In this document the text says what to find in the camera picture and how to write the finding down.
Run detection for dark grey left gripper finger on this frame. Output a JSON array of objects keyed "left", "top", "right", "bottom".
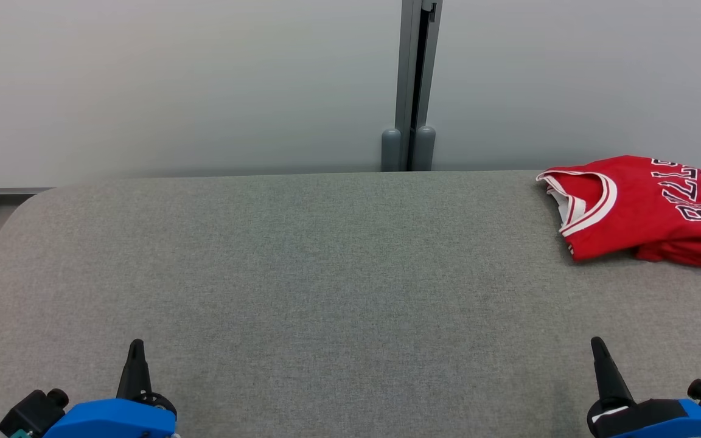
[{"left": 116, "top": 339, "right": 154, "bottom": 402}]

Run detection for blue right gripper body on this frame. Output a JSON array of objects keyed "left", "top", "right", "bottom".
[{"left": 588, "top": 398, "right": 701, "bottom": 438}]

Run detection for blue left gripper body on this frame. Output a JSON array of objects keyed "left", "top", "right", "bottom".
[{"left": 43, "top": 392, "right": 178, "bottom": 438}]

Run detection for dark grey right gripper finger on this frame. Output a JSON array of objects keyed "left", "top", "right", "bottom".
[{"left": 590, "top": 336, "right": 636, "bottom": 410}]

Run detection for red jersey with white sleeves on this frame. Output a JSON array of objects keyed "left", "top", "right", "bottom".
[{"left": 536, "top": 155, "right": 701, "bottom": 269}]

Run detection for grey cylindrical post foot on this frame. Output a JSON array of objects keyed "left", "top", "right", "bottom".
[
  {"left": 413, "top": 125, "right": 436, "bottom": 172},
  {"left": 381, "top": 128, "right": 402, "bottom": 172}
]

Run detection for grey vertical partition post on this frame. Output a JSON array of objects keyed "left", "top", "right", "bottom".
[{"left": 394, "top": 0, "right": 444, "bottom": 172}]

